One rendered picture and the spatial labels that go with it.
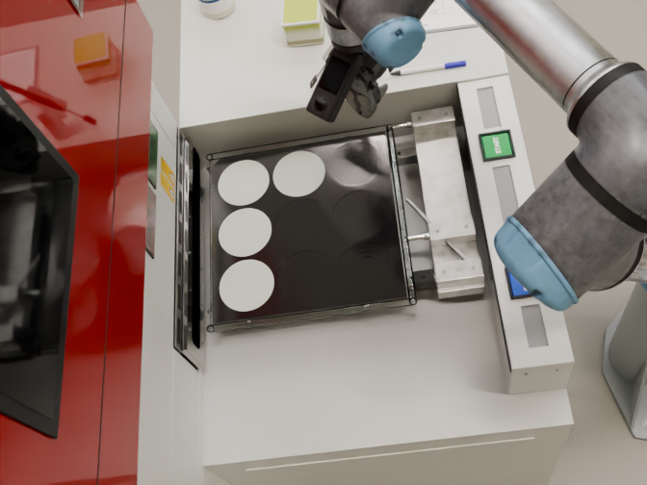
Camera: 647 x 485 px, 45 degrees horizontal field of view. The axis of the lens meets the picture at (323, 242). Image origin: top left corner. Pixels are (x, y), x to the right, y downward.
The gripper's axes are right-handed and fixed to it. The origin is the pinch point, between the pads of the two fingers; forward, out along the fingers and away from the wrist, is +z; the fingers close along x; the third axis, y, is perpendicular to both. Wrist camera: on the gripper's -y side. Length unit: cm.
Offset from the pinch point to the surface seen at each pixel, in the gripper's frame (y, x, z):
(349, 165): -3.7, 2.6, 13.8
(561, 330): -11.1, -46.8, 7.5
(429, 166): 5.0, -9.3, 15.9
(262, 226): -23.2, 7.8, 13.4
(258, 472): -57, -16, 29
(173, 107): 15, 117, 104
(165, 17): 43, 150, 105
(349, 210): -11.3, -3.5, 13.7
